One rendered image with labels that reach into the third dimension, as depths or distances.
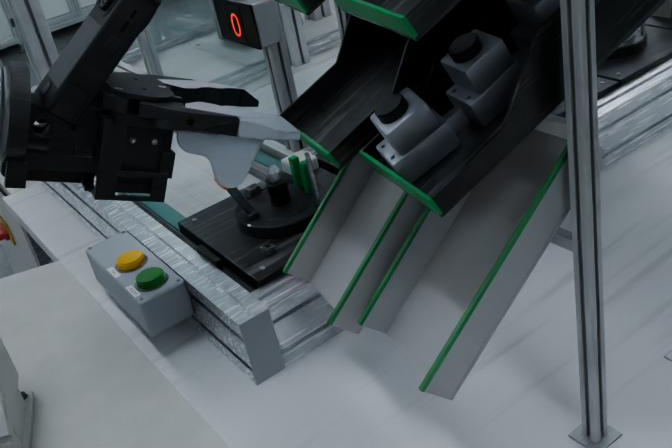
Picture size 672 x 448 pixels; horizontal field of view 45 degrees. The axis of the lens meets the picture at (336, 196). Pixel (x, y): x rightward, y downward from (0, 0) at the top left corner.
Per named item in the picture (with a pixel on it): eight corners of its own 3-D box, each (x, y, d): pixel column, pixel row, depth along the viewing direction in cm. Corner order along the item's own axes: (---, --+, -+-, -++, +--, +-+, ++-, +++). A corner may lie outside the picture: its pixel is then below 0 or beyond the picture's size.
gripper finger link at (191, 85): (226, 143, 74) (141, 148, 67) (237, 80, 72) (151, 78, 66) (249, 154, 72) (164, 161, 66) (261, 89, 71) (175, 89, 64)
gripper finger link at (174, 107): (237, 129, 63) (123, 108, 62) (241, 107, 63) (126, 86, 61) (235, 145, 59) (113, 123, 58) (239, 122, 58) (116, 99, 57)
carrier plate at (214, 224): (260, 293, 108) (257, 279, 107) (180, 232, 126) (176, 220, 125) (399, 215, 118) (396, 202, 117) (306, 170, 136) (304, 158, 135)
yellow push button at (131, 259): (126, 279, 116) (122, 268, 115) (115, 269, 119) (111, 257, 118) (151, 266, 118) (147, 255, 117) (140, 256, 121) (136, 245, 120)
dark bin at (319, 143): (340, 171, 82) (298, 120, 78) (289, 131, 93) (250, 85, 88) (537, -16, 84) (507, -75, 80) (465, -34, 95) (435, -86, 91)
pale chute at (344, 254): (359, 335, 90) (328, 324, 88) (310, 281, 101) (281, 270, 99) (490, 114, 87) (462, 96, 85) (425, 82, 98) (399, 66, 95)
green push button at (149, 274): (146, 298, 111) (142, 286, 110) (134, 287, 114) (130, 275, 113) (172, 285, 113) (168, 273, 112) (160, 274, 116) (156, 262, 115)
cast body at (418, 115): (408, 187, 75) (369, 136, 71) (390, 166, 79) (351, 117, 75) (480, 130, 75) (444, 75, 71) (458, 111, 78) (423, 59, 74)
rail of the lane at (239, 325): (257, 385, 105) (237, 319, 100) (42, 186, 173) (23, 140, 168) (292, 364, 108) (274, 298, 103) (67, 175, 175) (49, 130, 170)
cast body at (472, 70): (484, 128, 75) (449, 73, 71) (458, 114, 78) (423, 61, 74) (550, 66, 75) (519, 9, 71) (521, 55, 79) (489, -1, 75)
